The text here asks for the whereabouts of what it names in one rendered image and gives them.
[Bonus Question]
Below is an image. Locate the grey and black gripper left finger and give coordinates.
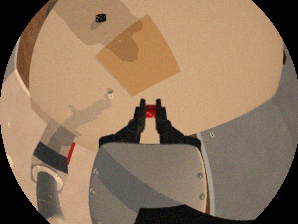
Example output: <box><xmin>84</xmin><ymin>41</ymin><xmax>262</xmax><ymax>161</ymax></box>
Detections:
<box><xmin>99</xmin><ymin>99</ymin><xmax>146</xmax><ymax>148</ymax></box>

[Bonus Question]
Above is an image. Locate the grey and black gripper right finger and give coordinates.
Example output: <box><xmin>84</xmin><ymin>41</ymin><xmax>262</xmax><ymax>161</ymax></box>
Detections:
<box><xmin>156</xmin><ymin>99</ymin><xmax>201</xmax><ymax>152</ymax></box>

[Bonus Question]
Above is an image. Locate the red die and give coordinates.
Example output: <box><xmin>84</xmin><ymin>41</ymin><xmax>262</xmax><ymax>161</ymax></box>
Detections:
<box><xmin>145</xmin><ymin>105</ymin><xmax>156</xmax><ymax>118</ymax></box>

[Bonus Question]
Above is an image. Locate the tan square mat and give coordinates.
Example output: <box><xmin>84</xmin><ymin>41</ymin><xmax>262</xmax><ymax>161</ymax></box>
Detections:
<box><xmin>96</xmin><ymin>15</ymin><xmax>181</xmax><ymax>96</ymax></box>

